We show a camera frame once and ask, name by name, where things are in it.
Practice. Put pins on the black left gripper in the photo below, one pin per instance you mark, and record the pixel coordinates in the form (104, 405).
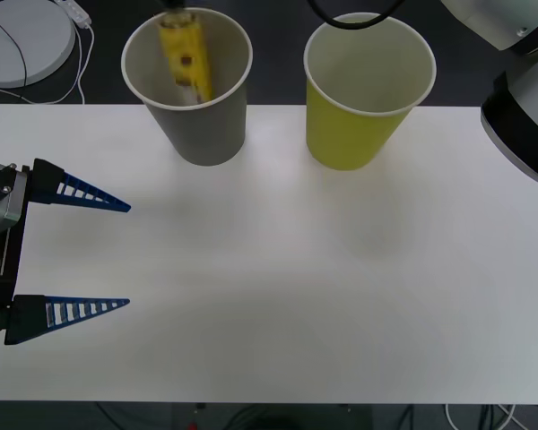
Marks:
(4, 269)

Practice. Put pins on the yellow plastic bottle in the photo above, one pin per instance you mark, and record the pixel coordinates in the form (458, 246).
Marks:
(186, 45)

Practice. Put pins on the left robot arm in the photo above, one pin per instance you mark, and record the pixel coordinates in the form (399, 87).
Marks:
(0, 210)

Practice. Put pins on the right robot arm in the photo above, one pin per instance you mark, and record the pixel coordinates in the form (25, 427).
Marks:
(529, 89)

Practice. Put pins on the grey plastic waste bin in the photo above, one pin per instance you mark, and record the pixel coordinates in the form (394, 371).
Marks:
(197, 134)

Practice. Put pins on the round grey disc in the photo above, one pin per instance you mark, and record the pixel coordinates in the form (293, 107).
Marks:
(36, 40)

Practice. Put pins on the white power strip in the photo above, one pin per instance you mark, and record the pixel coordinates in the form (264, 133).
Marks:
(77, 11)

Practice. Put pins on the yellow-green plastic waste bin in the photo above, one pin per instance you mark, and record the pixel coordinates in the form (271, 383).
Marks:
(341, 139)

